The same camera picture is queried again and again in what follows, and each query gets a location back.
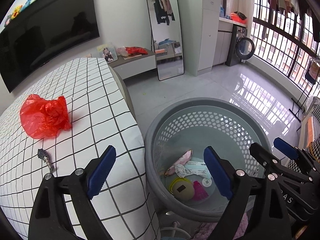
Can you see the orange basin on counter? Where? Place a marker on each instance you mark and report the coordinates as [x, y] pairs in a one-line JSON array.
[[238, 17]]

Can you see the grey low tv cabinet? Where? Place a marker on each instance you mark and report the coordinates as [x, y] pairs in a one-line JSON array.
[[127, 68]]

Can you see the crumpled white paper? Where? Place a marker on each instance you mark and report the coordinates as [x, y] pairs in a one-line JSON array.
[[182, 171]]

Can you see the black wall television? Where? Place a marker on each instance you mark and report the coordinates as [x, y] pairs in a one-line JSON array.
[[41, 32]]

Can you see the framed cartoon picture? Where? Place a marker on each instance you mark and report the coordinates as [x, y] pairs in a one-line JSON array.
[[108, 52]]

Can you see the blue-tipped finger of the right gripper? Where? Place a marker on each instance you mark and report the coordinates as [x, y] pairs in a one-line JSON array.
[[301, 160]]

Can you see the front-load washing machine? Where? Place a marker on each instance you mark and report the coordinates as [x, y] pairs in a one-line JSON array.
[[241, 47]]

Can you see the light blue wet-wipe pack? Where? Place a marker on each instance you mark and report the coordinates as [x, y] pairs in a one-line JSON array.
[[197, 168]]

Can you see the red plastic bag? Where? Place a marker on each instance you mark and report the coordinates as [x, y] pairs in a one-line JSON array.
[[41, 118]]

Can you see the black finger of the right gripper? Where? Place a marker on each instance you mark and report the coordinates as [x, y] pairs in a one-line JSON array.
[[267, 156]]

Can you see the grey fabric bow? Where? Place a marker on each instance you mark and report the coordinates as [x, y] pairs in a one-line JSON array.
[[45, 157]]

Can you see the pink snack wrapper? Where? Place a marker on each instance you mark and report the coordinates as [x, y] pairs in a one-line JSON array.
[[181, 161]]

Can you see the magenta mesh net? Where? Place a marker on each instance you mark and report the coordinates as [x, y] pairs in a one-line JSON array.
[[199, 192]]

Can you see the red bag on cabinet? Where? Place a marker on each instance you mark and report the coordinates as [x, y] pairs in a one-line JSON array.
[[136, 50]]

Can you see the cream plush doll head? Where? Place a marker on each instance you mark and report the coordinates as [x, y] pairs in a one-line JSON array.
[[182, 189]]

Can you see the white round sticker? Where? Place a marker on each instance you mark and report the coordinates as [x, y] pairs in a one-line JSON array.
[[206, 182]]

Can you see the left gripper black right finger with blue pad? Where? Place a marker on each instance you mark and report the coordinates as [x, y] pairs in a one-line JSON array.
[[269, 218]]

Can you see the black drying rack stand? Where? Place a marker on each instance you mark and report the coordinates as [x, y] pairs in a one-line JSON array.
[[311, 77]]

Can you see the checkered fabric sofa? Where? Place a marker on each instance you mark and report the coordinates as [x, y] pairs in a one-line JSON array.
[[309, 132]]

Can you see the grid pattern tablecloth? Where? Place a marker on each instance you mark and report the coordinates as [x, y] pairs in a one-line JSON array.
[[100, 118]]

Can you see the standing floor mirror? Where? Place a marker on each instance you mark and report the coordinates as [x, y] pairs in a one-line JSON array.
[[166, 37]]

